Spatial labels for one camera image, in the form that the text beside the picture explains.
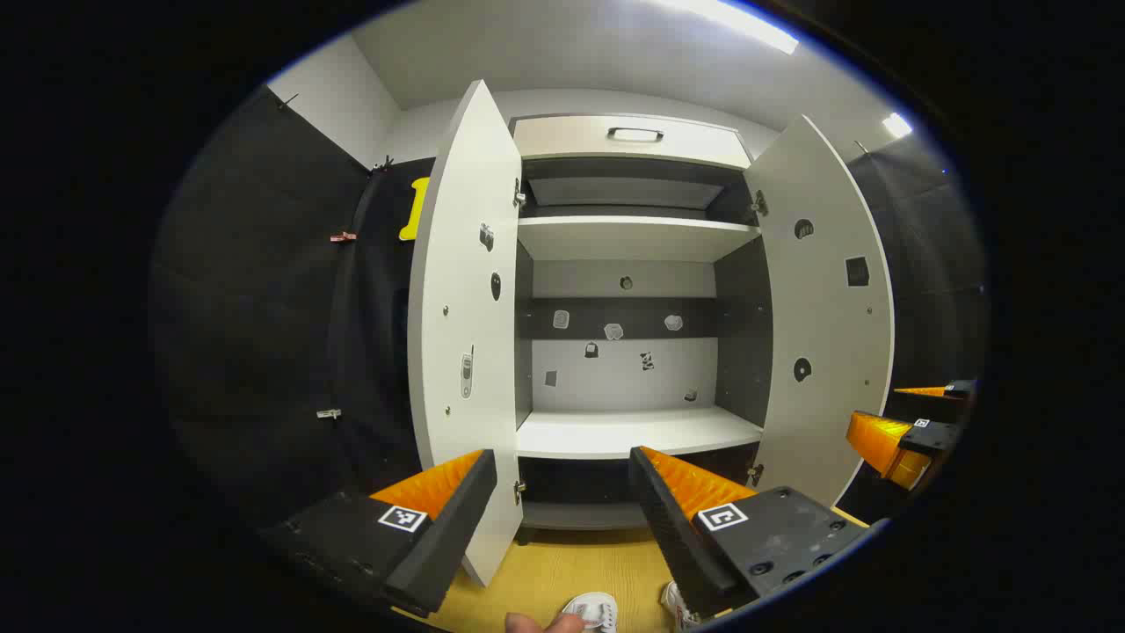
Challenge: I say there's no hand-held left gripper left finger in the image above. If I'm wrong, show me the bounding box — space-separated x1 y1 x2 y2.
259 448 498 618

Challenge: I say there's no white shoe cabinet door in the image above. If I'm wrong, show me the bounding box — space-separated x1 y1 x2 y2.
743 114 896 511
407 79 526 588

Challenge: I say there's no black backdrop cloth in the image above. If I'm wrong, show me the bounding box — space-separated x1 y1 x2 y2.
151 86 438 537
846 132 992 528

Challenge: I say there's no white shoe cabinet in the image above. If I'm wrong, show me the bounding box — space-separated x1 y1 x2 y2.
512 113 776 546

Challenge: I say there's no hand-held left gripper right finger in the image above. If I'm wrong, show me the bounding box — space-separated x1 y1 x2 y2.
628 446 871 621

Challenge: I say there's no white canvas shoe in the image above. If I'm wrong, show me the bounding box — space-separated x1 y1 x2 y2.
562 593 619 632
661 580 701 632

